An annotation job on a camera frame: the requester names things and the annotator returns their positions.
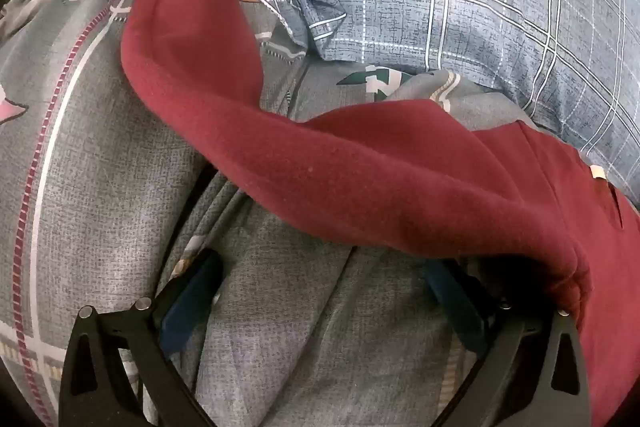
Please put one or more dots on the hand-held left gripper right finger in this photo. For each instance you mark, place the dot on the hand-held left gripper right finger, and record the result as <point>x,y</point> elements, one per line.
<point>452,299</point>

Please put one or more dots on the grey patterned bed sheet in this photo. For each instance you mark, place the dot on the grey patterned bed sheet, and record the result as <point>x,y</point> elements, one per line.
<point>95,187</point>

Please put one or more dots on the dark red small garment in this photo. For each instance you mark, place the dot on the dark red small garment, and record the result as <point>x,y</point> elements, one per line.
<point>360,187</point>

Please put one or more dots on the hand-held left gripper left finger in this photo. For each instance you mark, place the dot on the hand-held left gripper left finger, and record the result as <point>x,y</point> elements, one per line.
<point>192,294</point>

